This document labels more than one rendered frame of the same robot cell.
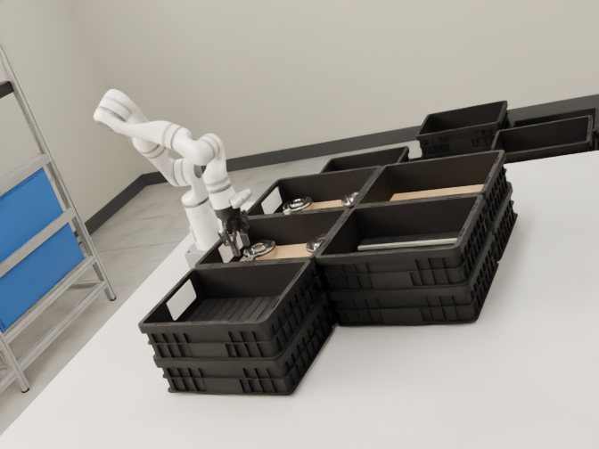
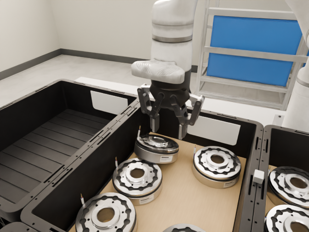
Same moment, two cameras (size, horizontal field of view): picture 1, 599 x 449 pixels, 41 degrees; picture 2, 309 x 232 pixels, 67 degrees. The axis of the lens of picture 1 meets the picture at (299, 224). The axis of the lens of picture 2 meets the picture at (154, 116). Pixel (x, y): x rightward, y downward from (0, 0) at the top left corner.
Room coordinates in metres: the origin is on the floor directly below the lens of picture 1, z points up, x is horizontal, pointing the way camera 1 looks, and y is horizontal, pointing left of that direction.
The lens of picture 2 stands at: (2.12, -0.22, 1.22)
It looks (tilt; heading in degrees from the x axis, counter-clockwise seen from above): 32 degrees down; 84
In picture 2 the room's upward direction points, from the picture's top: straight up
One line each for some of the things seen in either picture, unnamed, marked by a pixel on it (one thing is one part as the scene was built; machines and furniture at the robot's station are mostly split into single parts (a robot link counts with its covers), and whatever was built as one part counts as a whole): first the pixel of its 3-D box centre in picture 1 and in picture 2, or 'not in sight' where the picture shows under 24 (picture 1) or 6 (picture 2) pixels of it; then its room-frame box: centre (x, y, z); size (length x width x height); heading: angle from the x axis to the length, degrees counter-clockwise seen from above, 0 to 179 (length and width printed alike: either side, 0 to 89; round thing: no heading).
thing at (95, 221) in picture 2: not in sight; (105, 215); (2.07, 0.03, 0.86); 0.05 x 0.05 x 0.01
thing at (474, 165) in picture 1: (434, 196); not in sight; (2.23, -0.41, 0.87); 0.40 x 0.30 x 0.11; 58
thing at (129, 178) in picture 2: not in sight; (137, 173); (2.13, 0.12, 0.86); 0.05 x 0.05 x 0.01
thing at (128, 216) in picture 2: not in sight; (105, 217); (2.07, 0.03, 0.86); 0.10 x 0.10 x 0.01
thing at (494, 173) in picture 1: (430, 181); not in sight; (2.23, -0.41, 0.92); 0.40 x 0.30 x 0.02; 58
